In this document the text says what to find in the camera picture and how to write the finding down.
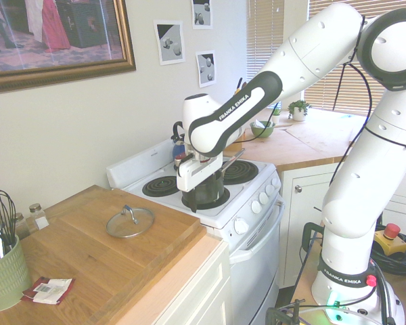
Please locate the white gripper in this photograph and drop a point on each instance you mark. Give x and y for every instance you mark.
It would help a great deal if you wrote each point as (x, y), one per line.
(196, 172)

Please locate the glass pot lid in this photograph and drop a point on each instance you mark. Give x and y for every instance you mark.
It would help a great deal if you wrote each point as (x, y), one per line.
(122, 227)

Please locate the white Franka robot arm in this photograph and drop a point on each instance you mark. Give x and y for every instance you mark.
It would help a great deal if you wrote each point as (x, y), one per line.
(352, 189)

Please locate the green plant in white pot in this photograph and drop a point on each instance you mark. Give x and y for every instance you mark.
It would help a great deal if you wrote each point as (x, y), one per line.
(298, 110)

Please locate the large black coil burner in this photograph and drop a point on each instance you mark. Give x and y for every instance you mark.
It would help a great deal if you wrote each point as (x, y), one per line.
(240, 169)
(223, 199)

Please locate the small black coil burner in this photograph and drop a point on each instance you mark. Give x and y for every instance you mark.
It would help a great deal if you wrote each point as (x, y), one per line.
(160, 186)

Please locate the white stove knob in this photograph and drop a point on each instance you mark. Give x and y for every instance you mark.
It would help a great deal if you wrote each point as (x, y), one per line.
(263, 197)
(256, 206)
(270, 189)
(240, 225)
(275, 183)

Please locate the white electric stove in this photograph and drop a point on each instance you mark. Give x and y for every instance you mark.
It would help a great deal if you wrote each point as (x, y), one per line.
(247, 257)

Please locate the green ceramic bowl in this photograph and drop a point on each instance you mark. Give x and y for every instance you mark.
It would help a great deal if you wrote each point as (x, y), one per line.
(262, 132)

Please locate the white paper in bowl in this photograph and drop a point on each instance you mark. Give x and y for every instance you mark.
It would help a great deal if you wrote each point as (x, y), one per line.
(264, 124)

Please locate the metal cabinet knob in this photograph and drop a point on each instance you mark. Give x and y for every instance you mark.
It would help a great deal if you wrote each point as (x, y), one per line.
(298, 188)

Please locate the white drawer cabinet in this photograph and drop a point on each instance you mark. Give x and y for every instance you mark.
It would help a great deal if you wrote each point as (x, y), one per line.
(196, 291)

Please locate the small plant in white cup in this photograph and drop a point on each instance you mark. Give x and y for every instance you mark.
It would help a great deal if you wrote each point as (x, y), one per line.
(276, 116)

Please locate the white cabinet with knob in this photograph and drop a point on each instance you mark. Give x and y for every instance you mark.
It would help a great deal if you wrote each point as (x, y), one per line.
(304, 237)

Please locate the large wooden cutting board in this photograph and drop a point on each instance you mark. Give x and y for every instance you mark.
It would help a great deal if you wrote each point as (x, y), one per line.
(115, 264)

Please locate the grey paper print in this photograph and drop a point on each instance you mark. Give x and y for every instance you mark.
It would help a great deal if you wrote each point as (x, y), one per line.
(207, 69)
(170, 42)
(202, 13)

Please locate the black metal clamp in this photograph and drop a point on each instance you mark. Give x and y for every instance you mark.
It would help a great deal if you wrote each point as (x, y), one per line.
(277, 315)

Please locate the wide wooden window blind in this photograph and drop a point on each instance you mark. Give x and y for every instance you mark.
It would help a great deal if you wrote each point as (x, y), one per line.
(328, 96)

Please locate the narrow wooden window blind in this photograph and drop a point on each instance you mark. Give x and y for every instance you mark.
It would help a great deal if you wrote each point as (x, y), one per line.
(264, 40)

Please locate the glass spice jar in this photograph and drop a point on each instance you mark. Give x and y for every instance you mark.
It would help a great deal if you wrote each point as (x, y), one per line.
(39, 218)
(20, 227)

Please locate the white packet with label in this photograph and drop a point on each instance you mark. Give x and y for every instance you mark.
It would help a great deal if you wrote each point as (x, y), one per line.
(52, 289)

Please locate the yellow emergency stop box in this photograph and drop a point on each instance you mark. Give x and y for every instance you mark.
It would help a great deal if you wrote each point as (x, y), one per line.
(387, 240)

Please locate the red packet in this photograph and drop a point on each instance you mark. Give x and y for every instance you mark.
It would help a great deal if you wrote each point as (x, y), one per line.
(28, 292)

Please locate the green ribbed utensil holder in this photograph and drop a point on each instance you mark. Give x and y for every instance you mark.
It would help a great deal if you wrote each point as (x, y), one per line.
(6, 281)

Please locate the gold framed painting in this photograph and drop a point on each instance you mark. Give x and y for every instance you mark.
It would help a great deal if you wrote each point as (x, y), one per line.
(54, 30)

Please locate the black metal bracket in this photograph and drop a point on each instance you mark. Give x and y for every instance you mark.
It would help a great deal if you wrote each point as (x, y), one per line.
(306, 237)

